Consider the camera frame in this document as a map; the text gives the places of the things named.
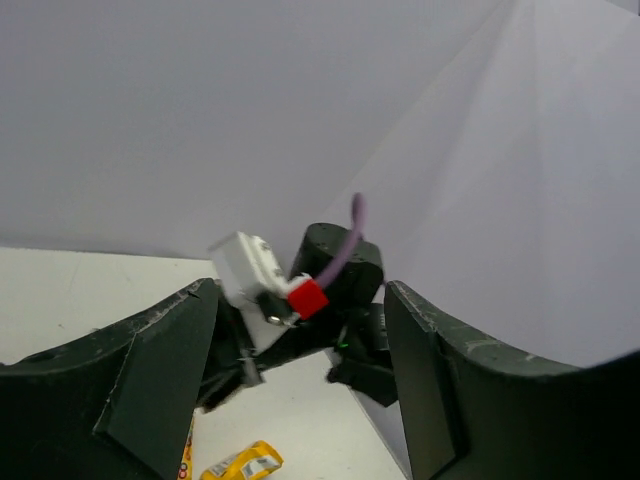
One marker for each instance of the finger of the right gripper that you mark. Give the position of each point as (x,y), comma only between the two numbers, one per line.
(374,381)
(227,372)

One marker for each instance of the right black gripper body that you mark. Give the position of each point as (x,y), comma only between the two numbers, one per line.
(358,333)

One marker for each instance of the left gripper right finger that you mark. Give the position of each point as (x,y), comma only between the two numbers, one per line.
(474,407)

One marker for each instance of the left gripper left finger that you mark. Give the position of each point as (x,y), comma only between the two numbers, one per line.
(113,404)

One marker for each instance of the yellow snack packet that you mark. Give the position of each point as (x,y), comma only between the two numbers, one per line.
(257,461)

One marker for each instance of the yellow M&M's packet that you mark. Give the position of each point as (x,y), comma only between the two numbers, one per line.
(186,466)

